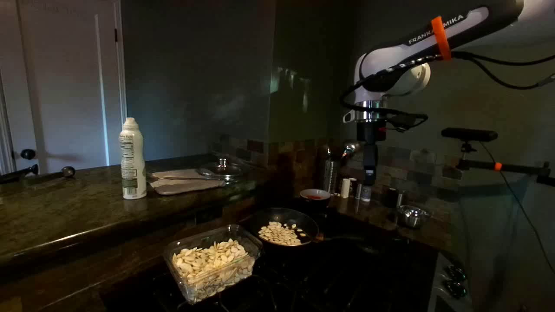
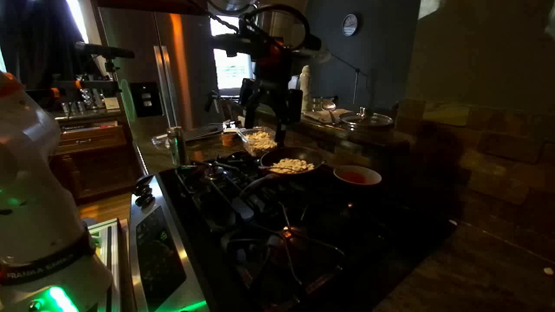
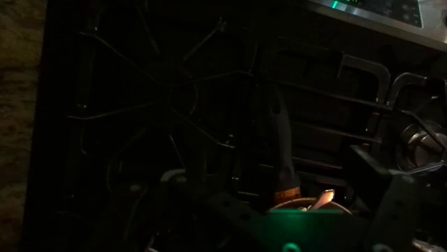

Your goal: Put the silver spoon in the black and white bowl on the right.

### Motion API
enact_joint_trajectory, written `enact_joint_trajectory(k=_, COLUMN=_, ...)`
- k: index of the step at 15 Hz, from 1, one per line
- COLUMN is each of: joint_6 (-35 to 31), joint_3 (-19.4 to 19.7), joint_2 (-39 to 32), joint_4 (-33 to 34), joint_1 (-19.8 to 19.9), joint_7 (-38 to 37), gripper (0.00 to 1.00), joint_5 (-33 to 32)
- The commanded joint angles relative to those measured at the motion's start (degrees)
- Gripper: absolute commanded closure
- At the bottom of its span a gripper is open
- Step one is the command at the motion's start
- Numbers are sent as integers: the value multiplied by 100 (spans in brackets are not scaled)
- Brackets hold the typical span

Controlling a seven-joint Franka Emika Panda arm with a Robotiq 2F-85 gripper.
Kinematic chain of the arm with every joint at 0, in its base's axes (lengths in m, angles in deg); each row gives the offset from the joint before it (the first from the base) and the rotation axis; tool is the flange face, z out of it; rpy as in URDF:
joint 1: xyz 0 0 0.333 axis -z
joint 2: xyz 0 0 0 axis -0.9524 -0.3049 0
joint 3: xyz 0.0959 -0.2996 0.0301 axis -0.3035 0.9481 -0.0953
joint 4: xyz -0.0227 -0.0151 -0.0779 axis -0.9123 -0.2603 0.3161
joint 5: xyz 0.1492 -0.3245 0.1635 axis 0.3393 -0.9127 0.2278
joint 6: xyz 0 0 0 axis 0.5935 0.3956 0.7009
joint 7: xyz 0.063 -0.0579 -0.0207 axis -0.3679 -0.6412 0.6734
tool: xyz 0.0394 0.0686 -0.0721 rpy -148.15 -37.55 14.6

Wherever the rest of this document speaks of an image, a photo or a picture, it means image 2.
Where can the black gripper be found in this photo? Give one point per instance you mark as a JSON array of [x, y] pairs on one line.
[[275, 68]]

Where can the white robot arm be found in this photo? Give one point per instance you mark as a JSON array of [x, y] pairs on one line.
[[49, 260]]

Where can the red and white bowl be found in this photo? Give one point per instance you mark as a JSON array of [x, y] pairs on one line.
[[358, 175]]

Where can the clear container of popcorn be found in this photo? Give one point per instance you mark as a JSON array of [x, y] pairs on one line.
[[257, 141]]

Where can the black frying pan with popcorn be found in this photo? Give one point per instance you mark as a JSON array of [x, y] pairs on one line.
[[290, 162]]

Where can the stainless steel refrigerator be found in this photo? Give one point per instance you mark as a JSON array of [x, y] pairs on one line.
[[171, 71]]

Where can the small green can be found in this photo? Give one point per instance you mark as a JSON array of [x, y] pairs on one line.
[[177, 144]]

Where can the black gas stove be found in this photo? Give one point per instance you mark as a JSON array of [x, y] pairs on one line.
[[221, 236]]

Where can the wooden drawer cabinet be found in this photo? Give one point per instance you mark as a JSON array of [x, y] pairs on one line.
[[96, 156]]

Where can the round wall clock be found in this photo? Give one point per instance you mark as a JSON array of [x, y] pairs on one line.
[[351, 25]]

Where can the black camera on stand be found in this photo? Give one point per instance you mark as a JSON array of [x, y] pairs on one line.
[[89, 52]]

